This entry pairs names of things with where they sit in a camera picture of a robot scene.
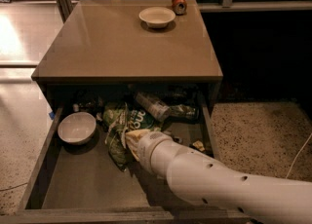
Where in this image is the orange soda can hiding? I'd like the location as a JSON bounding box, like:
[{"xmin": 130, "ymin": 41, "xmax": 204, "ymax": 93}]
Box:
[{"xmin": 172, "ymin": 0, "xmax": 187, "ymax": 15}]

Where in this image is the clear plastic water bottle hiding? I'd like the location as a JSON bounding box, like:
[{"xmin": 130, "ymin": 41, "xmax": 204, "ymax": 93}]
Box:
[{"xmin": 135, "ymin": 92, "xmax": 171, "ymax": 122}]

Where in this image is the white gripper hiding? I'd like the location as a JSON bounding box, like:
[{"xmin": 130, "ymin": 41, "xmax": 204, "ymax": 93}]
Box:
[{"xmin": 125, "ymin": 129, "xmax": 172, "ymax": 173}]

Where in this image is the green teal chip bag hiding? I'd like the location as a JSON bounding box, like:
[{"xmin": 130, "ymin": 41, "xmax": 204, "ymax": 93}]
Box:
[{"xmin": 128, "ymin": 109, "xmax": 162, "ymax": 131}]

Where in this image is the dark glass bottle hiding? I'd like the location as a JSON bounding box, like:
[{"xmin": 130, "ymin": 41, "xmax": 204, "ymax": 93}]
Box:
[{"xmin": 170, "ymin": 104, "xmax": 199, "ymax": 121}]

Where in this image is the white cable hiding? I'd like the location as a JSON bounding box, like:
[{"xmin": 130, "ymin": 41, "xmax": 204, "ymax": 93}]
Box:
[{"xmin": 285, "ymin": 132, "xmax": 312, "ymax": 180}]

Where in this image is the dark bottle back left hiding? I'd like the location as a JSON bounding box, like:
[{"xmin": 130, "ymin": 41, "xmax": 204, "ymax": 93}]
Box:
[{"xmin": 73, "ymin": 90, "xmax": 104, "ymax": 114}]

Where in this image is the blue yellow sponge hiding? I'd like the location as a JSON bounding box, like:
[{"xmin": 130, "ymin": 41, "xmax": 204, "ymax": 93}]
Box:
[{"xmin": 190, "ymin": 140, "xmax": 206, "ymax": 153}]

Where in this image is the white bowl on counter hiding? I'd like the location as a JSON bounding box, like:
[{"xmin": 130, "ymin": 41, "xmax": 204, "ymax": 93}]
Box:
[{"xmin": 138, "ymin": 7, "xmax": 176, "ymax": 28}]

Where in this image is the white bowl in drawer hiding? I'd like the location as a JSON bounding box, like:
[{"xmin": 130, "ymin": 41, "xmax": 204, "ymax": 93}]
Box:
[{"xmin": 58, "ymin": 112, "xmax": 97, "ymax": 145}]

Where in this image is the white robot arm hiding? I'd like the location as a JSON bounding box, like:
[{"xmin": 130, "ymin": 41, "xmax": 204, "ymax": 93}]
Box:
[{"xmin": 125, "ymin": 130, "xmax": 312, "ymax": 224}]

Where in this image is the green jalapeno chip bag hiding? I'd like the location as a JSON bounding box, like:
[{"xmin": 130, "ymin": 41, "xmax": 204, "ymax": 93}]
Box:
[{"xmin": 102, "ymin": 102, "xmax": 129, "ymax": 171}]

